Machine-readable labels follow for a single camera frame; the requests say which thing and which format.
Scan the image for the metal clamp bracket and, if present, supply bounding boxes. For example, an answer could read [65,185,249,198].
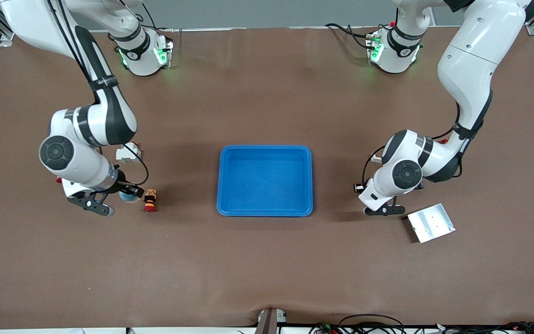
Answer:
[257,308,287,334]

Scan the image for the blue plastic tray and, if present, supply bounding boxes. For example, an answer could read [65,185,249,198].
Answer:
[216,145,314,218]

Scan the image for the white circuit breaker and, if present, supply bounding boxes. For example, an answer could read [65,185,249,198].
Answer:
[115,141,142,163]

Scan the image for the silver metal plate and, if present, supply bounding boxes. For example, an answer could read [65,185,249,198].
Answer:
[406,203,456,244]

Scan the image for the black cable bundle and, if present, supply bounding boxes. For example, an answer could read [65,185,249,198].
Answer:
[434,321,534,334]
[309,314,407,334]

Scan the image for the black left arm base cable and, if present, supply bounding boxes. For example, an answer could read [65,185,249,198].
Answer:
[325,22,374,49]

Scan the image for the orange and red push button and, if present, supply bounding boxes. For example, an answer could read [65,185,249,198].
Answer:
[143,189,158,213]

